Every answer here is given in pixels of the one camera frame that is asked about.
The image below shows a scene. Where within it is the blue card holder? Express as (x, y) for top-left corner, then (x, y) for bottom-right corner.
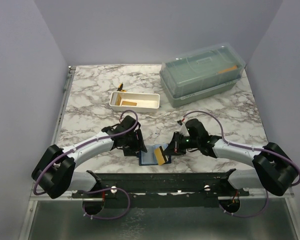
(136, 143), (168, 166)

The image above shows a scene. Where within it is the yellow black handled screwdriver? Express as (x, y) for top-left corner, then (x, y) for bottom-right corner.
(117, 83), (126, 92)

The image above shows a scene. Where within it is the green bin with clear lid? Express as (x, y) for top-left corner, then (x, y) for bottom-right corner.
(159, 43), (246, 108)

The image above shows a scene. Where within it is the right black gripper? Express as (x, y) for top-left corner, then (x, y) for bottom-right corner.
(162, 131), (200, 156)

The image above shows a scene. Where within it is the stack of cards in tray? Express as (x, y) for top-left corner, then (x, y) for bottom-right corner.
(110, 92), (122, 106)

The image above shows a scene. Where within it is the gold card lying in tray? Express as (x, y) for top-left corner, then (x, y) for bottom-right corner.
(121, 100), (138, 107)

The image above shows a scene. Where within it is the white rectangular tray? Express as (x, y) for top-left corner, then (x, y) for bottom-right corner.
(109, 91), (161, 113)

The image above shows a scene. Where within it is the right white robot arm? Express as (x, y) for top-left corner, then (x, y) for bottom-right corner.
(163, 118), (299, 196)

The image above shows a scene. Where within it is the aluminium rail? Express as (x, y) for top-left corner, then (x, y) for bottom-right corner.
(29, 192), (73, 201)
(243, 188), (295, 199)

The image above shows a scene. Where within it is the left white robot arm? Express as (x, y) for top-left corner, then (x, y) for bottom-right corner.
(31, 115), (147, 199)

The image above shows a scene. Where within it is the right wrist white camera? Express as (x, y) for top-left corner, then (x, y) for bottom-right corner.
(177, 120), (189, 136)

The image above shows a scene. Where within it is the right aluminium rail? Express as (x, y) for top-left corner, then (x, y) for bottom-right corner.
(243, 188), (295, 199)

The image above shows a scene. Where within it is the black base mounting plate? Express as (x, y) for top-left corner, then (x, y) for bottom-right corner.
(72, 172), (249, 208)

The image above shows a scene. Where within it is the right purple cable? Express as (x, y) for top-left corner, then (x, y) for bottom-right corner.
(181, 110), (300, 219)

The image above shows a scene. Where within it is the left aluminium rail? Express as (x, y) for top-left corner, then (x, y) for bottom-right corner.
(29, 192), (73, 201)

